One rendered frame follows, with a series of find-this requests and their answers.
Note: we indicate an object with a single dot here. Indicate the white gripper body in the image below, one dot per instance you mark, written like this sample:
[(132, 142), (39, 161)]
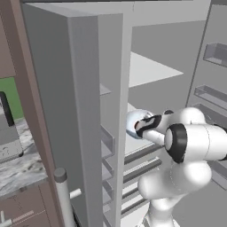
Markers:
[(143, 125)]

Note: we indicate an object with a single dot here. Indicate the grey fridge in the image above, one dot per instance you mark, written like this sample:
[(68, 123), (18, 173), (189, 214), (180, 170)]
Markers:
[(159, 47)]

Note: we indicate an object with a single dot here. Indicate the grey countertop appliance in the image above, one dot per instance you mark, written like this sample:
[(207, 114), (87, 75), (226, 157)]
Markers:
[(7, 139)]

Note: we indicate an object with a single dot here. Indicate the grey fridge door with shelves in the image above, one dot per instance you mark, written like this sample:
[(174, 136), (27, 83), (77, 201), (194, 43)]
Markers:
[(212, 74)]

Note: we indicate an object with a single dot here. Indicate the brown drawer front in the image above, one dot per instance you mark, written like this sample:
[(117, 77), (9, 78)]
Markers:
[(26, 201)]

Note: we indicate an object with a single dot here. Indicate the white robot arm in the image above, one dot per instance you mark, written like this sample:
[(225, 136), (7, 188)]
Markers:
[(189, 142)]

